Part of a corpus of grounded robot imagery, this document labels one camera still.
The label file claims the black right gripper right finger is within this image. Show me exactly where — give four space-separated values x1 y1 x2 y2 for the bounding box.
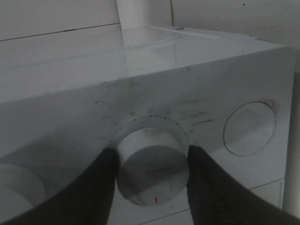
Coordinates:
187 145 300 225

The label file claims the white upper power knob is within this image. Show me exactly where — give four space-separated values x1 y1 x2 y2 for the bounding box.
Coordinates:
0 163 46 213

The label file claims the round white door button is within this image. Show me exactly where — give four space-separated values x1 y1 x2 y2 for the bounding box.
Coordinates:
223 101 277 156

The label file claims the white timer knob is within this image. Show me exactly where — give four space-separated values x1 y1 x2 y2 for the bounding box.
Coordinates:
117 127 189 207

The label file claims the white microwave oven body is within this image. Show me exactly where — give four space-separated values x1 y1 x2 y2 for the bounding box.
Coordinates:
0 26 295 225

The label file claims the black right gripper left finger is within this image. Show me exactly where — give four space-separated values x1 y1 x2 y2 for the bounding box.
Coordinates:
5 148 117 225

